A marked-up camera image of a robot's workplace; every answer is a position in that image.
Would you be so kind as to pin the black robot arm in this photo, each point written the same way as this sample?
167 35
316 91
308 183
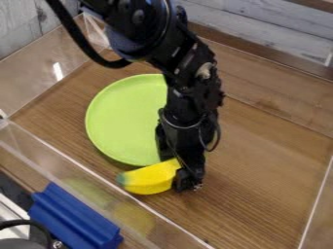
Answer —
147 30

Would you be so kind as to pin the blue plastic clamp block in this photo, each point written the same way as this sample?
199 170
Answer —
74 222

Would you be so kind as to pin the green round plate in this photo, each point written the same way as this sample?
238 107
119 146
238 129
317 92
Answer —
122 118

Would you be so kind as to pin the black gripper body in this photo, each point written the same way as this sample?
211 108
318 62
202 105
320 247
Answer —
186 141

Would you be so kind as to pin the clear acrylic front wall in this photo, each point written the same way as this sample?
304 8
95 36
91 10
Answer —
35 164

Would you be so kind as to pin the yellow toy banana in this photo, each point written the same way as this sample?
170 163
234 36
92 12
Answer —
151 179

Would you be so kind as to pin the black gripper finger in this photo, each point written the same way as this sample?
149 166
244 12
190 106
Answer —
187 179

